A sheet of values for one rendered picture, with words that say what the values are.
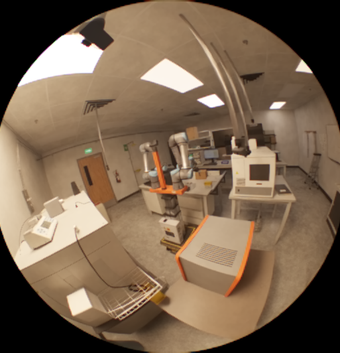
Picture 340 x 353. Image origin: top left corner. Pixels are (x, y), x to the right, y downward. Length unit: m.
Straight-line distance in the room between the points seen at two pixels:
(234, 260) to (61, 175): 4.56
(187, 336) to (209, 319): 0.77
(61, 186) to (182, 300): 4.35
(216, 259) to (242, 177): 1.06
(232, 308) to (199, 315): 0.22
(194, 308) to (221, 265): 0.47
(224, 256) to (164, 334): 1.36
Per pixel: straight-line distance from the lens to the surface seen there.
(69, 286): 0.71
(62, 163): 4.49
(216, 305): 0.97
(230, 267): 0.61
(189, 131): 4.01
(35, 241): 0.70
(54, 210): 1.03
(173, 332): 1.70
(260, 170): 1.42
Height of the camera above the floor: 1.67
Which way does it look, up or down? 15 degrees down
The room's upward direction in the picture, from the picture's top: 13 degrees counter-clockwise
